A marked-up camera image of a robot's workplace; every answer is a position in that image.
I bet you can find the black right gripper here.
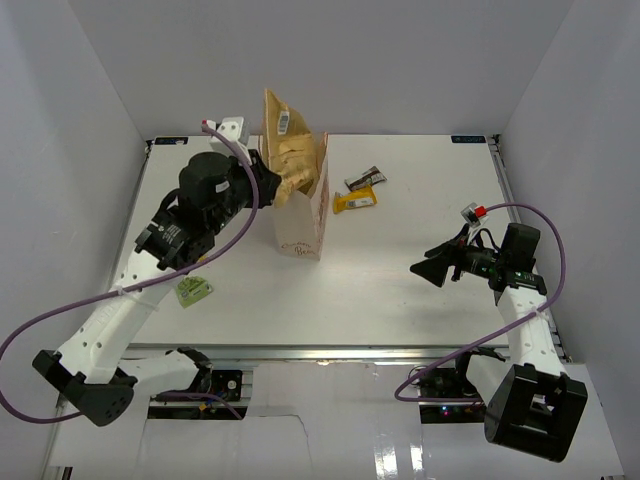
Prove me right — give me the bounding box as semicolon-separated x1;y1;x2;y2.
411;224;506;287

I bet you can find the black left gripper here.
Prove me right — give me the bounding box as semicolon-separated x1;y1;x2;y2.
208;149;283;234

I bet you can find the large tan chip bag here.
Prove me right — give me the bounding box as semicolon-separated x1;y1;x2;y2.
262;89;320;208

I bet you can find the beige paper gift bag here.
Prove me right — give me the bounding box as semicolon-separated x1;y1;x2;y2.
272;133;331;261

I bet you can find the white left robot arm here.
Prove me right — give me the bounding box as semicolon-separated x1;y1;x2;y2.
32;147;281;427

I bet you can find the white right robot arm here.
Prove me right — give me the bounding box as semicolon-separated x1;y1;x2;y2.
410;223;588;463

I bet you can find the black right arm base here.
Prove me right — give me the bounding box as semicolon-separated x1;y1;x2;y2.
411;367;486;425

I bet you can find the yellow snack bar wrapper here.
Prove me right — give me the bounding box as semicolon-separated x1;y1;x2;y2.
333;185;377;214

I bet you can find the brown chocolate bar wrapper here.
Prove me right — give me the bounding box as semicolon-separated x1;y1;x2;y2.
344;166;387;191

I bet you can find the right blue table label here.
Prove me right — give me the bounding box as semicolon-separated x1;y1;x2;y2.
451;135;486;144

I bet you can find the blue table label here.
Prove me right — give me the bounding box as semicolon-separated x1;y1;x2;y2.
153;136;189;145
451;135;486;144

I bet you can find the left blue table label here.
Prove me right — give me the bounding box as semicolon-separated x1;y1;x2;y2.
153;136;189;145

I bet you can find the small green candy packet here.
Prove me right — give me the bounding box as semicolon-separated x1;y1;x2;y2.
175;276;213;309

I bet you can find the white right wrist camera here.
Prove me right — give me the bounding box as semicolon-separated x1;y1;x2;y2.
461;203;487;228

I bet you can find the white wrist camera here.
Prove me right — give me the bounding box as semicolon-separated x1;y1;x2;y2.
201;116;249;157
461;203;487;228

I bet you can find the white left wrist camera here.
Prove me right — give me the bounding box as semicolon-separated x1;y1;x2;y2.
201;116;249;157

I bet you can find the aluminium table front rail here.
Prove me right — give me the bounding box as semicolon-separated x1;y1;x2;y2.
124;343;516;362

